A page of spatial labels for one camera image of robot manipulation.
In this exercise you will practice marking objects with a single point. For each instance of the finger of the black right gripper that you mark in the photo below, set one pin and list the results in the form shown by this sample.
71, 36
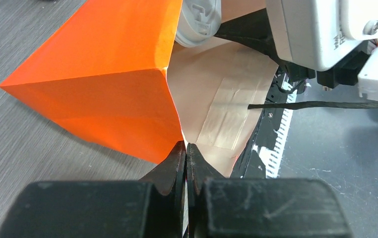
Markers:
252, 30

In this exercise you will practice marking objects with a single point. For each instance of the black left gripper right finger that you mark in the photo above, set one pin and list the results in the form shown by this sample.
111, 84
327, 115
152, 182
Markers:
221, 207

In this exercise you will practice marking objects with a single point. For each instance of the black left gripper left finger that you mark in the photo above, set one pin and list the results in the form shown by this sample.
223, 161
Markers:
150, 207

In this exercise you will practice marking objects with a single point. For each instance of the white lid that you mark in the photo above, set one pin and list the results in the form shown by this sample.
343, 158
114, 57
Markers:
199, 20

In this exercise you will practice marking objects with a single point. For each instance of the orange paper takeout bag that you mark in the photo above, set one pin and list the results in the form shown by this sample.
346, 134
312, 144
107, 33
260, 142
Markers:
114, 75

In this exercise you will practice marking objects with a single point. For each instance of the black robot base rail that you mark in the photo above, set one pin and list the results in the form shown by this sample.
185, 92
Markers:
263, 152

